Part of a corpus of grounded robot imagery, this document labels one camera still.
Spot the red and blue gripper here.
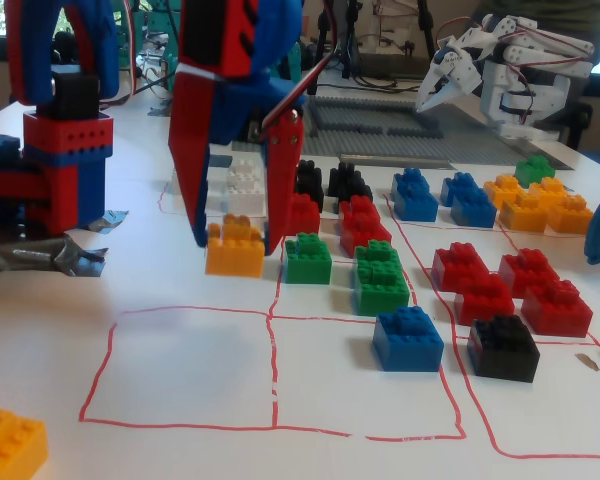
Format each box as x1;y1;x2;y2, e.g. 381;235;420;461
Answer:
168;0;310;250

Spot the yellow lego block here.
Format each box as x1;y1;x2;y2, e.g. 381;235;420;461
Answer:
546;195;594;235
483;174;526;211
499;192;549;233
0;403;49;480
204;213;267;278
527;177;567;206

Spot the white lego block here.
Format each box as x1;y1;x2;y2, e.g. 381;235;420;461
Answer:
231;159;263;178
223;169;268;217

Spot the red lego block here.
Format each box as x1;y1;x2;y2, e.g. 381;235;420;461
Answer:
454;273;516;327
339;212;394;260
431;242;489;292
520;279;594;339
498;248;557;297
338;195;382;226
288;193;322;236

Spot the green lego block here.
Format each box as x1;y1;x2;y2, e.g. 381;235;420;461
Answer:
284;233;333;285
513;155;557;189
354;239;404;274
354;262;411;317

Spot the blue lego block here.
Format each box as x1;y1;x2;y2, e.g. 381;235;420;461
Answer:
440;172;484;207
450;187;498;229
393;168;430;194
390;180;440;223
372;305;445;373

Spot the black tripod stand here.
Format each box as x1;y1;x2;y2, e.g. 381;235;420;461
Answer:
317;0;364;81
415;0;439;62

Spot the grey lego baseplate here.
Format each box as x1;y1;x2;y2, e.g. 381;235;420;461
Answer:
229;94;581;172

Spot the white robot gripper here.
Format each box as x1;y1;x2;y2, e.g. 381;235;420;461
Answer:
413;29;484;114

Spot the person in olive shirt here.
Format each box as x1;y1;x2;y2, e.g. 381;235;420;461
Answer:
472;0;600;76

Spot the gripper servo cable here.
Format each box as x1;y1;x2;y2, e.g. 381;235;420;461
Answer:
258;42;344;134

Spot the grey brick wall frame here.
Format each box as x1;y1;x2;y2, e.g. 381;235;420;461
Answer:
307;96;444;139

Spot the grey duct tape strip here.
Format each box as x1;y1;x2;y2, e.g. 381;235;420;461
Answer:
337;154;454;172

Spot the crumpled silver duct tape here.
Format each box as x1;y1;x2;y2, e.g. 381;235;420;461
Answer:
0;209;130;279

